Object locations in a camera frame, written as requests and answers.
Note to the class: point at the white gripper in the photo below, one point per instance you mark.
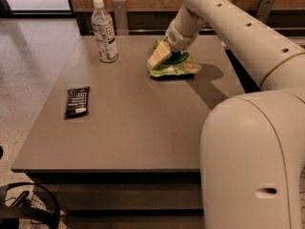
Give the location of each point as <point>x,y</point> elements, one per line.
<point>177,39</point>

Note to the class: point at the green rice chip bag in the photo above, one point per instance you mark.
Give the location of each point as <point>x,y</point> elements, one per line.
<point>178,64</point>

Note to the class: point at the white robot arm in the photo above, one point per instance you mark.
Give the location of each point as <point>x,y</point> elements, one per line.
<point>252,147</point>

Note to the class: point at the black rxbar chocolate bar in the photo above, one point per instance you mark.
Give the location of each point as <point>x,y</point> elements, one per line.
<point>77,102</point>

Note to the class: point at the clear plastic water bottle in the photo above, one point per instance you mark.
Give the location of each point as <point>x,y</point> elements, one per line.
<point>103,31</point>

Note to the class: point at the upper grey drawer front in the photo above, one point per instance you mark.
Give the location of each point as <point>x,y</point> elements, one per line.
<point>78,197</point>

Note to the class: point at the grey drawer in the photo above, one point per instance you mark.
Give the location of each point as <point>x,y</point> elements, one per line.
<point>137,222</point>
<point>78,197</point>

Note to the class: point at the lower grey drawer front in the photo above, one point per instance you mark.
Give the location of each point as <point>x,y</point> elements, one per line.
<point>137,222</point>

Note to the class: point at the metal rail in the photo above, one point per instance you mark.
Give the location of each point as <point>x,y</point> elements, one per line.
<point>302,29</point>

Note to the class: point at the left metal bracket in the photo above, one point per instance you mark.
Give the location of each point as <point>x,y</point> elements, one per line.
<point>121,17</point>

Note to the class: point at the metal bracket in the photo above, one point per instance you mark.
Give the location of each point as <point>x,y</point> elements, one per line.
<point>263,10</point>
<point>121,17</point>

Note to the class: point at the right metal bracket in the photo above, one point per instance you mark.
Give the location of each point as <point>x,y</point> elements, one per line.
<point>263,10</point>

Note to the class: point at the black wire basket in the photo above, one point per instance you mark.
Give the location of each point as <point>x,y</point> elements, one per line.
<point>30,201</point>

